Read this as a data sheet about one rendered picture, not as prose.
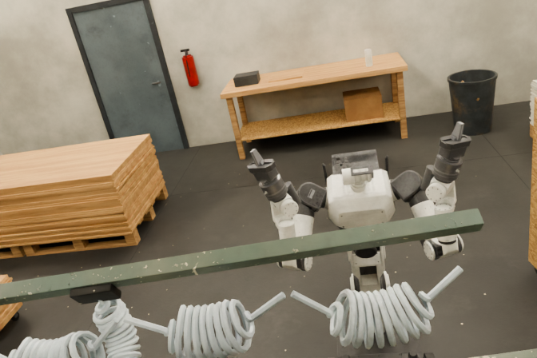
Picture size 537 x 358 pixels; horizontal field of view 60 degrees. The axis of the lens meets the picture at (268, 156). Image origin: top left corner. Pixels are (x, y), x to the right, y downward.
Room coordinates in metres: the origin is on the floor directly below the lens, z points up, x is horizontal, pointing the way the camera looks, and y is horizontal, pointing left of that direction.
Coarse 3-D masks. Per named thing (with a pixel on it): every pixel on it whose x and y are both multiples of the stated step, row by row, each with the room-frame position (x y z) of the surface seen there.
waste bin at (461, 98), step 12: (456, 72) 5.24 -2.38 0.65; (468, 72) 5.22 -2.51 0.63; (480, 72) 5.14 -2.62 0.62; (492, 72) 4.99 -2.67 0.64; (456, 84) 4.87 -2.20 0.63; (468, 84) 4.77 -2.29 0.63; (480, 84) 4.74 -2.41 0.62; (492, 84) 4.78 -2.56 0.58; (456, 96) 4.90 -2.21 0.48; (468, 96) 4.79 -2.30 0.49; (480, 96) 4.75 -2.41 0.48; (492, 96) 4.80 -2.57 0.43; (456, 108) 4.92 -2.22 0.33; (468, 108) 4.81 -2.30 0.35; (480, 108) 4.77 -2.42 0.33; (492, 108) 4.83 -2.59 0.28; (456, 120) 4.95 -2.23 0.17; (468, 120) 4.82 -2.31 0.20; (480, 120) 4.78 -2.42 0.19; (468, 132) 4.83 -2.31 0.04; (480, 132) 4.79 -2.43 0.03
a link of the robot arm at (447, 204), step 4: (452, 188) 1.47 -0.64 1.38; (452, 192) 1.47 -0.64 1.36; (448, 196) 1.48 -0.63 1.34; (452, 196) 1.47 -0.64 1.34; (444, 200) 1.48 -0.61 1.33; (448, 200) 1.47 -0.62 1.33; (452, 200) 1.46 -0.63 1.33; (436, 204) 1.48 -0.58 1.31; (440, 204) 1.48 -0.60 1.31; (444, 204) 1.47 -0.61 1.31; (448, 204) 1.47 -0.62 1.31; (452, 204) 1.45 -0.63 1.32; (436, 208) 1.46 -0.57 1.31; (440, 208) 1.45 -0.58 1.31; (444, 208) 1.44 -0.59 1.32; (448, 208) 1.44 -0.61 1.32; (452, 208) 1.44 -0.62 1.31; (436, 212) 1.44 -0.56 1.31; (440, 212) 1.43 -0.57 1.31; (444, 212) 1.42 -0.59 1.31; (448, 212) 1.42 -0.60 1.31
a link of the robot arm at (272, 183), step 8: (264, 160) 1.58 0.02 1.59; (272, 160) 1.54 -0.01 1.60; (248, 168) 1.58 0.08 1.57; (256, 168) 1.55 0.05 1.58; (264, 168) 1.52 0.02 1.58; (272, 168) 1.52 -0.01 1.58; (256, 176) 1.57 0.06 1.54; (264, 176) 1.54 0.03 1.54; (272, 176) 1.53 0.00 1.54; (264, 184) 1.55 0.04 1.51; (272, 184) 1.53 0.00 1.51; (280, 184) 1.54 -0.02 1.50; (264, 192) 1.55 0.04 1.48; (272, 192) 1.53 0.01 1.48
